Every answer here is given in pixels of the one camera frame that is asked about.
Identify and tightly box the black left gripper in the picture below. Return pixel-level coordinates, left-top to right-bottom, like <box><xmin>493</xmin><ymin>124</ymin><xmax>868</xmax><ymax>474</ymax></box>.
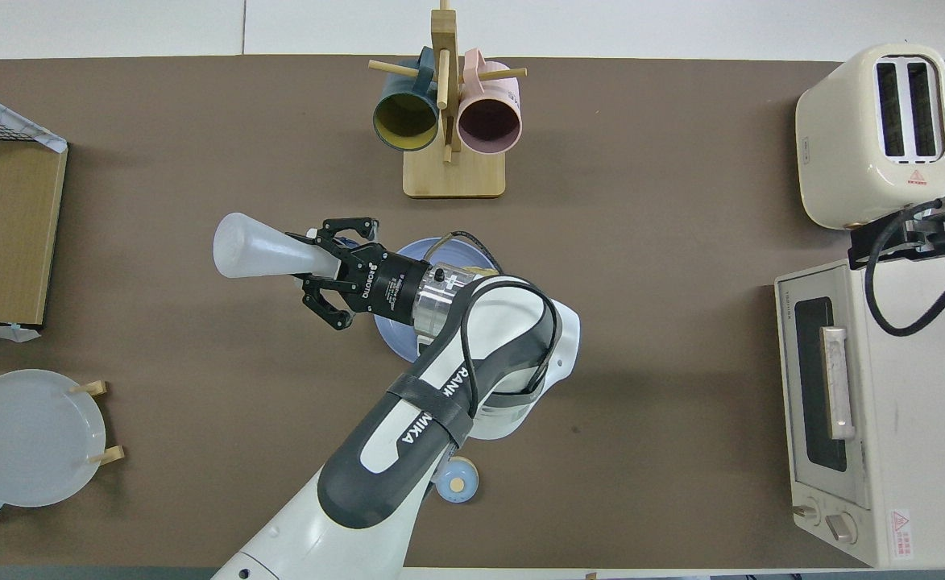
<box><xmin>287</xmin><ymin>217</ymin><xmax>433</xmax><ymax>331</ymax></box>

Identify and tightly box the translucent squeeze bottle blue cap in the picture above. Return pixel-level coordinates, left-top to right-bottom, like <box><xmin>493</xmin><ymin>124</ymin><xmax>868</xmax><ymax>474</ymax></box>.
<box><xmin>213</xmin><ymin>213</ymin><xmax>346</xmax><ymax>279</ymax></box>

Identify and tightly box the periwinkle blue plate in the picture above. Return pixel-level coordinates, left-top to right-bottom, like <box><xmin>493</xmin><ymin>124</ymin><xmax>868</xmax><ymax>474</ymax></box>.
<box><xmin>374</xmin><ymin>237</ymin><xmax>493</xmax><ymax>363</ymax></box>

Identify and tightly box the wooden plate rack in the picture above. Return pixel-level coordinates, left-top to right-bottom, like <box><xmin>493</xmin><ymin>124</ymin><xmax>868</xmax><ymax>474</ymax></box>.
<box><xmin>0</xmin><ymin>380</ymin><xmax>126</xmax><ymax>507</ymax></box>

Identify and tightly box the pale grey plate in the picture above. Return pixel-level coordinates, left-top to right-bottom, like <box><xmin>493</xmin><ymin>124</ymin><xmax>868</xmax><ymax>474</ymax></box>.
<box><xmin>0</xmin><ymin>369</ymin><xmax>107</xmax><ymax>508</ymax></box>

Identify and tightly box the cream two-slot toaster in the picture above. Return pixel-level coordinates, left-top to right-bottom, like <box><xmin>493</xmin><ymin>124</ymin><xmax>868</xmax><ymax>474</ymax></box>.
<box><xmin>795</xmin><ymin>43</ymin><xmax>945</xmax><ymax>231</ymax></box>

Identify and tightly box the wooden mug tree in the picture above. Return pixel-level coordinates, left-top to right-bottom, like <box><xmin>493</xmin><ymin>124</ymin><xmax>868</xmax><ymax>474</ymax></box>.
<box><xmin>368</xmin><ymin>0</ymin><xmax>528</xmax><ymax>199</ymax></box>

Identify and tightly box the dark teal mug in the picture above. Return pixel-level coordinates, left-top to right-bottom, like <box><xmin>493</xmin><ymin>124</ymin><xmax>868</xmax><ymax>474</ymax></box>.
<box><xmin>372</xmin><ymin>46</ymin><xmax>441</xmax><ymax>152</ymax></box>

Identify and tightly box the white toaster oven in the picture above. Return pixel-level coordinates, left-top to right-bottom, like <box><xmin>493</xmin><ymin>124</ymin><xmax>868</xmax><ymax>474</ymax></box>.
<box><xmin>774</xmin><ymin>258</ymin><xmax>945</xmax><ymax>569</ymax></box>

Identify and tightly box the pink ribbed mug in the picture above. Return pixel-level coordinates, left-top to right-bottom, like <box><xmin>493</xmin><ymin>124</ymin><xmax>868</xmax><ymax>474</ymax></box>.
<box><xmin>457</xmin><ymin>48</ymin><xmax>523</xmax><ymax>156</ymax></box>

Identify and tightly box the small blue bell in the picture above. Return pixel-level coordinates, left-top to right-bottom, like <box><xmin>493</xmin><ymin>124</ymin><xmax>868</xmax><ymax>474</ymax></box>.
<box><xmin>433</xmin><ymin>456</ymin><xmax>479</xmax><ymax>504</ymax></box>

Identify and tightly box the brown table mat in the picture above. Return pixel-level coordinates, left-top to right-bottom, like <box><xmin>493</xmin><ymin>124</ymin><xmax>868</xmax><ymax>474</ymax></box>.
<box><xmin>0</xmin><ymin>55</ymin><xmax>872</xmax><ymax>570</ymax></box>

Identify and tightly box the wooden box with mesh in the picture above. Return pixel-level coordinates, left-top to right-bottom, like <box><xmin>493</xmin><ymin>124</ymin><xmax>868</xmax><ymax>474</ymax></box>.
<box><xmin>0</xmin><ymin>85</ymin><xmax>68</xmax><ymax>344</ymax></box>

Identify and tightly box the wooden shelf box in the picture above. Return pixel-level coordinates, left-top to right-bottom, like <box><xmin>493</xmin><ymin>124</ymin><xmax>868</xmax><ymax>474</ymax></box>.
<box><xmin>0</xmin><ymin>105</ymin><xmax>68</xmax><ymax>327</ymax></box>

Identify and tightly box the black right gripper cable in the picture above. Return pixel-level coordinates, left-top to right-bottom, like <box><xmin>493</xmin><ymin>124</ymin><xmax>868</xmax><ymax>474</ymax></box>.
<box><xmin>865</xmin><ymin>197</ymin><xmax>945</xmax><ymax>338</ymax></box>

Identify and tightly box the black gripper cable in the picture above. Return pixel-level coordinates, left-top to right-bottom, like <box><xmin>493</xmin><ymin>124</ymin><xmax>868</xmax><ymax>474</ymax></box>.
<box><xmin>424</xmin><ymin>230</ymin><xmax>563</xmax><ymax>404</ymax></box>
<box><xmin>865</xmin><ymin>197</ymin><xmax>945</xmax><ymax>338</ymax></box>

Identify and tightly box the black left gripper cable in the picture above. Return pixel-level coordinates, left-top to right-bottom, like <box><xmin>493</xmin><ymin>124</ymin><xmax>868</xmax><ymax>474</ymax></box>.
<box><xmin>424</xmin><ymin>230</ymin><xmax>563</xmax><ymax>404</ymax></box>

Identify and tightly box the black wire basket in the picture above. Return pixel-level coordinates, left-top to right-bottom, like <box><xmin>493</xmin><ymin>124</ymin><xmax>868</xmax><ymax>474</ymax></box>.
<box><xmin>0</xmin><ymin>113</ymin><xmax>42</xmax><ymax>144</ymax></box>

